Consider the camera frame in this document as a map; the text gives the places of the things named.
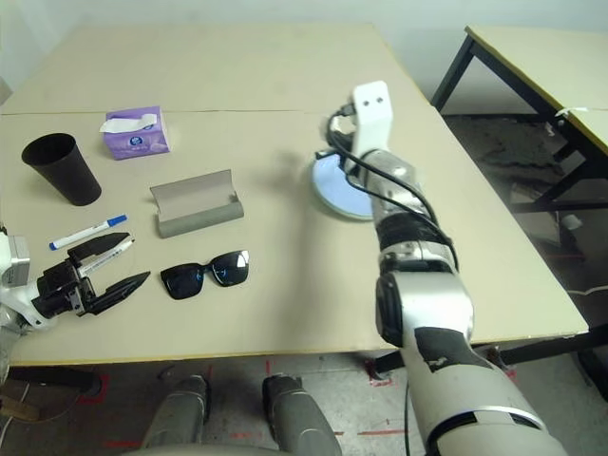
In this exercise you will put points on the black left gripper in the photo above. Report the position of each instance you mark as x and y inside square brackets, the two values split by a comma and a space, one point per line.
[62, 290]

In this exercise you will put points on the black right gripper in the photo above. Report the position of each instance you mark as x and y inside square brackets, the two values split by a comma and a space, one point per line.
[336, 142]

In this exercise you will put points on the white marker with black cap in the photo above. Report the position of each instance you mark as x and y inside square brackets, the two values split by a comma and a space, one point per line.
[119, 248]

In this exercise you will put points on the blue plastic plate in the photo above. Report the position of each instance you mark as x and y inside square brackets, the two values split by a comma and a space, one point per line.
[342, 195]

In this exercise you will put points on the black sunglasses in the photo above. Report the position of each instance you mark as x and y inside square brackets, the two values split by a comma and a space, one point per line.
[183, 282]

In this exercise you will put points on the grey glasses case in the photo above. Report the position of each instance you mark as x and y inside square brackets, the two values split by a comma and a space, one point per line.
[199, 214]

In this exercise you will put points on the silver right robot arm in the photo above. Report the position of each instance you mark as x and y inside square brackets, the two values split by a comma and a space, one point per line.
[427, 294]

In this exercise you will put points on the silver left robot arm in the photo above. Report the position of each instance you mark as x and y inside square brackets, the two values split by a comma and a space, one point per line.
[5, 342]

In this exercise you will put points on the white marker with blue cap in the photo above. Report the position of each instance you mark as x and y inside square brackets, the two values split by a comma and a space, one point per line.
[81, 235]

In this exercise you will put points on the black plastic cup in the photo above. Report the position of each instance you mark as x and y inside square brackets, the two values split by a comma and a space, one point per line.
[71, 180]

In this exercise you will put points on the purple tissue box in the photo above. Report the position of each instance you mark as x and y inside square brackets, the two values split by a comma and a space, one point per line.
[142, 145]

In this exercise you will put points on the black table foot bar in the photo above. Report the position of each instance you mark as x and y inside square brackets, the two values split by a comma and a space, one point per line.
[52, 377]
[546, 344]

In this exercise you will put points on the white tissue sheet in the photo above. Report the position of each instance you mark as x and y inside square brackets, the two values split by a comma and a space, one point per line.
[114, 126]

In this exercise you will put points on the grey robot left leg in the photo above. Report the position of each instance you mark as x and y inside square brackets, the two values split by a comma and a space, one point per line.
[183, 413]

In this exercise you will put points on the grey robot leg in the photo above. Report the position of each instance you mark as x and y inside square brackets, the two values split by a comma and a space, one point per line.
[294, 418]
[183, 413]

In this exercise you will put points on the grey robot torso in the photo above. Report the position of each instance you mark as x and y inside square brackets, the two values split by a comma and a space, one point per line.
[204, 451]

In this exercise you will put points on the grey robot right leg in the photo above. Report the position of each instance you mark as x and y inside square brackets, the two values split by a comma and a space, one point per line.
[294, 418]

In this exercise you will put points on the small white container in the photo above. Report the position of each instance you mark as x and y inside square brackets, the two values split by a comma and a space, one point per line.
[572, 222]

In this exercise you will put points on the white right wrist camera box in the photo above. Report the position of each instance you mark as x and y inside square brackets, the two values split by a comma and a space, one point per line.
[373, 109]

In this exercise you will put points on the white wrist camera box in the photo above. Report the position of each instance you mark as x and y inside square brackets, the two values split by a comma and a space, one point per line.
[373, 109]
[14, 285]

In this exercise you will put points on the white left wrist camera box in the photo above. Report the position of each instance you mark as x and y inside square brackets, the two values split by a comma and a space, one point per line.
[14, 285]

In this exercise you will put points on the beige side table black frame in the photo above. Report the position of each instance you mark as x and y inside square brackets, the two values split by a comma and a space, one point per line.
[546, 62]

